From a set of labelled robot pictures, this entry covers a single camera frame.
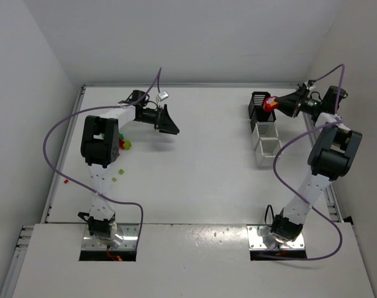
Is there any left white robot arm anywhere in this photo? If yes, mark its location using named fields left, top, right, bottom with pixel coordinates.
left=78, top=90, right=179, bottom=248

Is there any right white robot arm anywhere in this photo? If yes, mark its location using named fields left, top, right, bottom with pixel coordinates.
left=263, top=82, right=362, bottom=243

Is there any black mesh container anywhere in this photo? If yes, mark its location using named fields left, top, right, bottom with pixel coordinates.
left=248, top=91, right=271, bottom=119
left=250, top=107, right=276, bottom=132

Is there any far black mesh container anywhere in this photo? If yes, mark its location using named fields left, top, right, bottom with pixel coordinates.
left=248, top=91, right=271, bottom=119

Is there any white mesh container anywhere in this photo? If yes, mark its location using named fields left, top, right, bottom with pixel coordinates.
left=252, top=122, right=279, bottom=149
left=255, top=138, right=281, bottom=168

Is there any yellow-green lego cube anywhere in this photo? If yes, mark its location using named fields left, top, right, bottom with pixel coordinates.
left=123, top=140, right=132, bottom=150

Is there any near white mesh container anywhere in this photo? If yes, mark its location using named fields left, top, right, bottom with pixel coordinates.
left=255, top=138, right=281, bottom=168

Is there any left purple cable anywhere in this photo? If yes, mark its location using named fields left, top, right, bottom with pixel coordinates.
left=42, top=67, right=163, bottom=249

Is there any purple cable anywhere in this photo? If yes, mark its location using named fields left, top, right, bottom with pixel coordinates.
left=42, top=67, right=163, bottom=249
left=258, top=63, right=346, bottom=260

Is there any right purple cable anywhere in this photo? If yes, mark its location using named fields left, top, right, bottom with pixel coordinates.
left=258, top=63, right=346, bottom=260

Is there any right aluminium frame rail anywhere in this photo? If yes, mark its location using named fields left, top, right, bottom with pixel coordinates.
left=303, top=114, right=344, bottom=222

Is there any aluminium frame rail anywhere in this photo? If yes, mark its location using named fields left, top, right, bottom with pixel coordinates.
left=303, top=114, right=344, bottom=222
left=0, top=85, right=86, bottom=298

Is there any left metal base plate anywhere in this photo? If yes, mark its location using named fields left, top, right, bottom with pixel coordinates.
left=81, top=224, right=139, bottom=251

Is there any metal base plate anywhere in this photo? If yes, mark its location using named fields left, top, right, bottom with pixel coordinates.
left=247, top=225, right=305, bottom=251
left=81, top=224, right=139, bottom=251

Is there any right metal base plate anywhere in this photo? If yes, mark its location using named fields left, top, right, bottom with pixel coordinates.
left=247, top=225, right=305, bottom=251

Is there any left aluminium frame rail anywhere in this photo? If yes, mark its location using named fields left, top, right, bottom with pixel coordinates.
left=0, top=85, right=86, bottom=298

